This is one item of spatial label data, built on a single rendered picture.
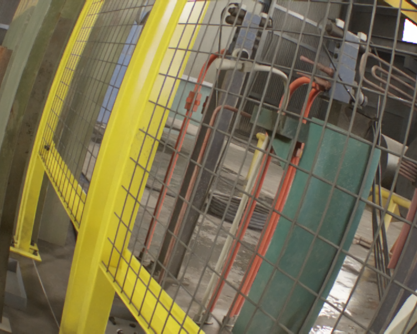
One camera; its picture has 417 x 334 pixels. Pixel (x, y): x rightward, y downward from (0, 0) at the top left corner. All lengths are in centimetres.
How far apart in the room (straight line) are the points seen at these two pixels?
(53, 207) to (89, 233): 129
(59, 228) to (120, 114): 140
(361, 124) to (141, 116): 96
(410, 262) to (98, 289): 76
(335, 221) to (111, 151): 85
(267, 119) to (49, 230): 106
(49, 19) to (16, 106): 36
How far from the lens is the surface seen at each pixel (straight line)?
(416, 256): 159
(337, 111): 203
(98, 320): 135
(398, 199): 555
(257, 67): 213
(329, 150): 198
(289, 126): 202
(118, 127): 142
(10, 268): 220
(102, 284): 132
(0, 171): 258
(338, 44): 219
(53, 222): 275
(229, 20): 281
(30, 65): 254
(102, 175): 143
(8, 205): 157
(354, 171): 205
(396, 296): 161
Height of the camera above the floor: 74
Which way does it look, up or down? 5 degrees down
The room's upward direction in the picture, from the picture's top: 18 degrees clockwise
